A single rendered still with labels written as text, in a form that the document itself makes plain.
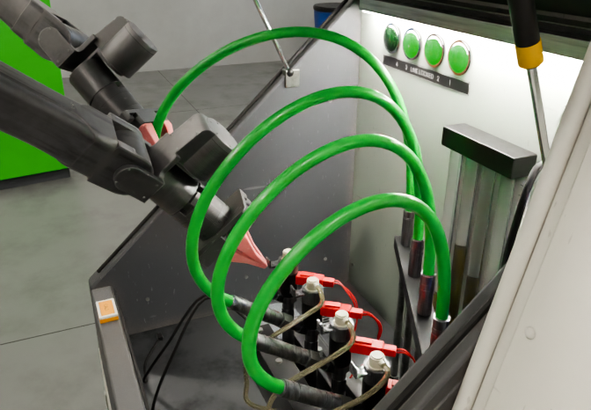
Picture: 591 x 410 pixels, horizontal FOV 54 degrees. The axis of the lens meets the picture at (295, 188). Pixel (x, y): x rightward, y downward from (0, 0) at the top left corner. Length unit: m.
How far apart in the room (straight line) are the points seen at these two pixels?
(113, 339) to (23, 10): 0.51
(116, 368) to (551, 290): 0.66
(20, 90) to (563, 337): 0.52
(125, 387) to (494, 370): 0.55
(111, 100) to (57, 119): 0.23
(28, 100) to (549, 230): 0.49
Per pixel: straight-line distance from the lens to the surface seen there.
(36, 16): 0.94
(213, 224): 0.75
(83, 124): 0.65
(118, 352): 0.97
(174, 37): 7.36
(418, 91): 0.98
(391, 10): 0.99
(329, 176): 1.18
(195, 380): 1.08
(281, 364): 0.87
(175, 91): 0.82
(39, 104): 0.64
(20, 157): 4.14
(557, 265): 0.47
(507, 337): 0.52
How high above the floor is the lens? 1.54
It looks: 24 degrees down
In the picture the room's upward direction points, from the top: straight up
